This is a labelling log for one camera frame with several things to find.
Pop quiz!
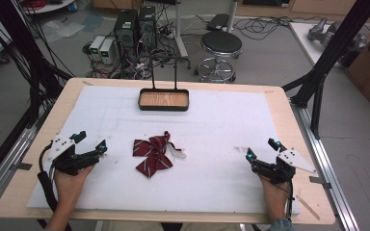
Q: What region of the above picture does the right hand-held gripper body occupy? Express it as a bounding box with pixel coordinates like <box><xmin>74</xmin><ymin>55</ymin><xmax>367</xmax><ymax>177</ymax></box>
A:
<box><xmin>251</xmin><ymin>147</ymin><xmax>317</xmax><ymax>186</ymax></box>

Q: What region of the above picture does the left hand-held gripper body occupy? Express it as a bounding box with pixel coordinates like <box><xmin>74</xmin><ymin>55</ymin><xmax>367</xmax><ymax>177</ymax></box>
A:
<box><xmin>46</xmin><ymin>133</ymin><xmax>101</xmax><ymax>176</ymax></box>

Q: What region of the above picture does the dark red striped bow tie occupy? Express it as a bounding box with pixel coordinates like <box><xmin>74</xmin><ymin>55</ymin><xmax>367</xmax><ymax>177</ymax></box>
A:
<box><xmin>132</xmin><ymin>130</ymin><xmax>188</xmax><ymax>179</ymax></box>

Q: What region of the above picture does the person's right hand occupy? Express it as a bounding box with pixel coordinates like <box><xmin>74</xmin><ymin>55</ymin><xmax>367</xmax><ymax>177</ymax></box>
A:
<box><xmin>258</xmin><ymin>174</ymin><xmax>291</xmax><ymax>215</ymax></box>

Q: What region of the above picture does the person's left hand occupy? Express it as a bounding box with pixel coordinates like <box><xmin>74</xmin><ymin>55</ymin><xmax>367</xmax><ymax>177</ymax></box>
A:
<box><xmin>53</xmin><ymin>164</ymin><xmax>96</xmax><ymax>208</ymax></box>

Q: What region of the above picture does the thin wooden stick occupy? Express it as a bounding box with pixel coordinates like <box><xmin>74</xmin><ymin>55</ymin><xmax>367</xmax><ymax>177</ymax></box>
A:
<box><xmin>296</xmin><ymin>194</ymin><xmax>321</xmax><ymax>221</ymax></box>

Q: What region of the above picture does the white foam mat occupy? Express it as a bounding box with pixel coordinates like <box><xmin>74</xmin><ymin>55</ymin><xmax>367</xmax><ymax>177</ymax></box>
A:
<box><xmin>26</xmin><ymin>86</ymin><xmax>302</xmax><ymax>216</ymax></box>

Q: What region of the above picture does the black stand with wooden tray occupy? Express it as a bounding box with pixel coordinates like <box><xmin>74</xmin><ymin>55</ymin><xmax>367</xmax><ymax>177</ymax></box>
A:
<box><xmin>137</xmin><ymin>52</ymin><xmax>191</xmax><ymax>113</ymax></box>

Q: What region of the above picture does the white power supply unit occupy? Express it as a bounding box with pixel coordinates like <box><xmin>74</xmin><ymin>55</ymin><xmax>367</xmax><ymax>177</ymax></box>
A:
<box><xmin>98</xmin><ymin>38</ymin><xmax>116</xmax><ymax>65</ymax></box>
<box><xmin>89</xmin><ymin>35</ymin><xmax>106</xmax><ymax>56</ymax></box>

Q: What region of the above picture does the black round stool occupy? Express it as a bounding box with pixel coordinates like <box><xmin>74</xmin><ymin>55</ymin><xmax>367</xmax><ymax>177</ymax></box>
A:
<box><xmin>195</xmin><ymin>30</ymin><xmax>244</xmax><ymax>84</ymax></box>

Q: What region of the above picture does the black computer tower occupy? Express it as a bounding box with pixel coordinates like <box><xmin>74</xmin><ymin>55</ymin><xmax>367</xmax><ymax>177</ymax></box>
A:
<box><xmin>137</xmin><ymin>5</ymin><xmax>158</xmax><ymax>53</ymax></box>
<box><xmin>113</xmin><ymin>9</ymin><xmax>140</xmax><ymax>64</ymax></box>

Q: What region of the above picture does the flat black box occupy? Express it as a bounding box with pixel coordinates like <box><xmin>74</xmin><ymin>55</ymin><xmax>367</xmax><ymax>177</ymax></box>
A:
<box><xmin>205</xmin><ymin>13</ymin><xmax>230</xmax><ymax>33</ymax></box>

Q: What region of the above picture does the white table leg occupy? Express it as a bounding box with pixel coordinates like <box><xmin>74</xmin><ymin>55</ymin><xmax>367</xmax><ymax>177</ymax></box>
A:
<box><xmin>172</xmin><ymin>0</ymin><xmax>190</xmax><ymax>60</ymax></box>

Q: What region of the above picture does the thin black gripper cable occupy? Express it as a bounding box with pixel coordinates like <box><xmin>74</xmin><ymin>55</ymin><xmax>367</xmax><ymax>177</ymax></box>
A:
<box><xmin>283</xmin><ymin>178</ymin><xmax>296</xmax><ymax>223</ymax></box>

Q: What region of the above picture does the black sleeved gripper cable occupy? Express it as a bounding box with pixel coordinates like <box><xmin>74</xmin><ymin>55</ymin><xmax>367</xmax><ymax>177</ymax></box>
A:
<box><xmin>37</xmin><ymin>141</ymin><xmax>73</xmax><ymax>231</ymax></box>

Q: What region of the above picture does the aluminium rail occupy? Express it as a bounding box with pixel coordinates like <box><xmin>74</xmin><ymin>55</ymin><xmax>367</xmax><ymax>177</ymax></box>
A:
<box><xmin>289</xmin><ymin>97</ymin><xmax>361</xmax><ymax>231</ymax></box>
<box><xmin>0</xmin><ymin>123</ymin><xmax>40</xmax><ymax>218</ymax></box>

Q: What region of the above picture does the black metal frame post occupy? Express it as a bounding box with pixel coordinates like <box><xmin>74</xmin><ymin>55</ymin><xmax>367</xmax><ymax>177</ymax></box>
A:
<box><xmin>281</xmin><ymin>0</ymin><xmax>370</xmax><ymax>141</ymax></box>
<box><xmin>0</xmin><ymin>0</ymin><xmax>75</xmax><ymax>130</ymax></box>

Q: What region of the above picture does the bundle of floor cables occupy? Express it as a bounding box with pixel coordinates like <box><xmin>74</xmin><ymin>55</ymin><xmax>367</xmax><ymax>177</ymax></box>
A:
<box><xmin>232</xmin><ymin>14</ymin><xmax>327</xmax><ymax>42</ymax></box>

